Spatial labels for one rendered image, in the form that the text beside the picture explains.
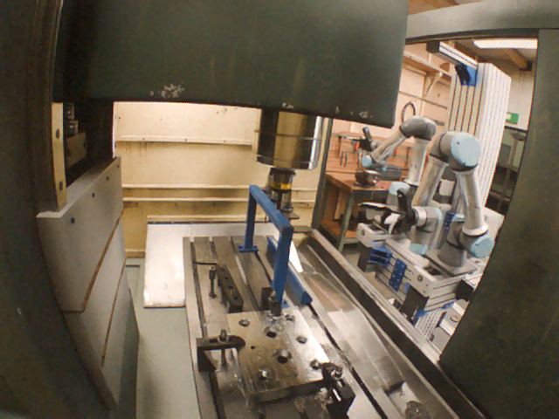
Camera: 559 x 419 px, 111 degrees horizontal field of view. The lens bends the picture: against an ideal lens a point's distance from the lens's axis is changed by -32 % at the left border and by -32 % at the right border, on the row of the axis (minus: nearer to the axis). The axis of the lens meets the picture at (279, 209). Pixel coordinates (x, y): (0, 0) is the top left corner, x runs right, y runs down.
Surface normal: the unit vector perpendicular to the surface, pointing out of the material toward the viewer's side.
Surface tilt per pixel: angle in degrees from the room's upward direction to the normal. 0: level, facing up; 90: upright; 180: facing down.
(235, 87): 90
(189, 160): 90
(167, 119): 90
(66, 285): 90
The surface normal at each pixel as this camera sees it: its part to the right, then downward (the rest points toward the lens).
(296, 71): 0.32, 0.36
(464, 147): -0.11, 0.22
